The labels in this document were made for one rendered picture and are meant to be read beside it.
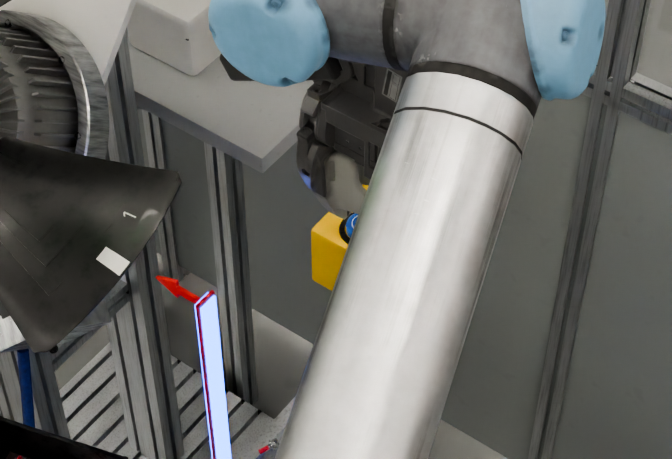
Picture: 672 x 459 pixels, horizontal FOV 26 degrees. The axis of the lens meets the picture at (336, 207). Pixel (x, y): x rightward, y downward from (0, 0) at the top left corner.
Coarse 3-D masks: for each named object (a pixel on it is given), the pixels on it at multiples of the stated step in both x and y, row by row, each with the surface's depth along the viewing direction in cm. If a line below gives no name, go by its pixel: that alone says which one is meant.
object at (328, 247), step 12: (324, 216) 163; (336, 216) 163; (348, 216) 163; (312, 228) 162; (324, 228) 162; (336, 228) 162; (312, 240) 163; (324, 240) 161; (336, 240) 161; (348, 240) 160; (312, 252) 164; (324, 252) 163; (336, 252) 161; (312, 264) 166; (324, 264) 164; (336, 264) 163; (312, 276) 168; (324, 276) 166; (336, 276) 164
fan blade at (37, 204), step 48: (0, 144) 154; (0, 192) 149; (48, 192) 149; (96, 192) 148; (144, 192) 147; (0, 240) 146; (48, 240) 145; (96, 240) 145; (144, 240) 144; (0, 288) 144; (48, 288) 143; (96, 288) 143; (48, 336) 142
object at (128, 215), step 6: (120, 210) 146; (126, 210) 146; (132, 210) 146; (138, 210) 146; (114, 216) 146; (120, 216) 146; (126, 216) 146; (132, 216) 146; (138, 216) 145; (126, 222) 145; (132, 222) 145
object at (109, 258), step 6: (102, 252) 144; (108, 252) 144; (114, 252) 144; (96, 258) 144; (102, 258) 144; (108, 258) 144; (114, 258) 144; (120, 258) 143; (108, 264) 143; (114, 264) 143; (120, 264) 143; (126, 264) 143; (114, 270) 143; (120, 270) 143
